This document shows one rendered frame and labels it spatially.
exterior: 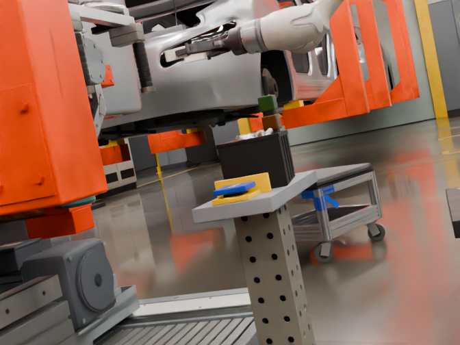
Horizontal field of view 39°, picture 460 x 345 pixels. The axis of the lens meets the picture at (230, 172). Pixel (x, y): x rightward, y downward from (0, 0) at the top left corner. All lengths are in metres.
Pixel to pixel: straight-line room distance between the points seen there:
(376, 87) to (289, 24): 5.44
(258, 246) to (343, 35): 3.94
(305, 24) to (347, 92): 3.52
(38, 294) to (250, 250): 0.47
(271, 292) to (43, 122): 0.61
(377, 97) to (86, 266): 5.89
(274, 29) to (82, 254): 0.76
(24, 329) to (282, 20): 1.01
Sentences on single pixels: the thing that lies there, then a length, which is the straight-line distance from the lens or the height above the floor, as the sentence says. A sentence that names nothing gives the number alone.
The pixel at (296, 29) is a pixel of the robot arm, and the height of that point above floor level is 0.81.
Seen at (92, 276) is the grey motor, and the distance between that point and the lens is 1.49.
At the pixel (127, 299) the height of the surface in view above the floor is 0.14.
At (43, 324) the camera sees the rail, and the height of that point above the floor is 0.32.
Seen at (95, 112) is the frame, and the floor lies 0.73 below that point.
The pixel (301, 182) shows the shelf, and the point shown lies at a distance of 1.49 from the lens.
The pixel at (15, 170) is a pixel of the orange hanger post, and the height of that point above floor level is 0.60.
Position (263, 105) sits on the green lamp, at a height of 0.64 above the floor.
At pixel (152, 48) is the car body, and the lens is 4.32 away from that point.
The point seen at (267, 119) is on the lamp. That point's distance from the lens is 1.64.
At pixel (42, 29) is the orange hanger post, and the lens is 1.23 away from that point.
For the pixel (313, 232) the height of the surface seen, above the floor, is 0.13.
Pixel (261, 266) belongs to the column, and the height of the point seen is 0.29.
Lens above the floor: 0.59
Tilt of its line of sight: 3 degrees down
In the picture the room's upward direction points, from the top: 12 degrees counter-clockwise
